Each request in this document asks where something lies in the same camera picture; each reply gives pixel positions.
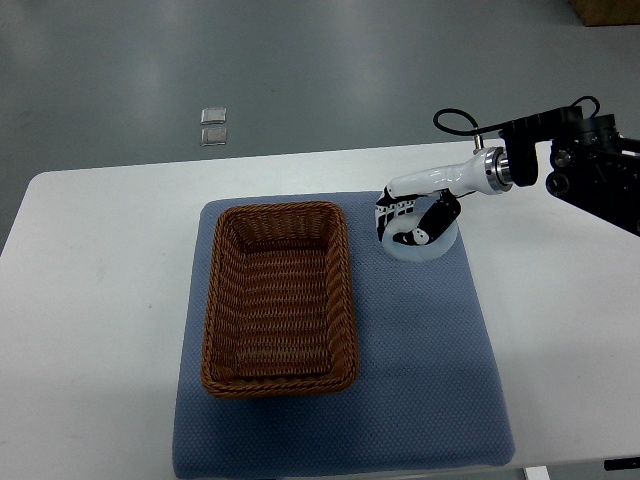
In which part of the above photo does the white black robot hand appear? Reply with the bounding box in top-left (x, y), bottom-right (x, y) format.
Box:
top-left (375, 147), bottom-right (513, 251)

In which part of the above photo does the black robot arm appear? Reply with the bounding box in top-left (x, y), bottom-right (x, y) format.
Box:
top-left (499, 106), bottom-right (639, 235)

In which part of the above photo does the brown wicker basket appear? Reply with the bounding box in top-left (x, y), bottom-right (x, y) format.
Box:
top-left (200, 201), bottom-right (359, 399)

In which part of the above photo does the brown cardboard box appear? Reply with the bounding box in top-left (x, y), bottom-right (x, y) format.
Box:
top-left (571, 0), bottom-right (639, 27)

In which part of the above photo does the blue fabric mat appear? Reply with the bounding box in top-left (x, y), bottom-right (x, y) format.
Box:
top-left (172, 191), bottom-right (515, 479)

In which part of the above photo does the upper metal floor plate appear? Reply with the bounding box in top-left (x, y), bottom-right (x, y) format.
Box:
top-left (200, 107), bottom-right (227, 125)

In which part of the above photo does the black cable loop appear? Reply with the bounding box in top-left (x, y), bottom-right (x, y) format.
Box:
top-left (432, 95), bottom-right (601, 151)

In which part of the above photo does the black table bracket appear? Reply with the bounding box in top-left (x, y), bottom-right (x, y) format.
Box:
top-left (603, 458), bottom-right (640, 473)

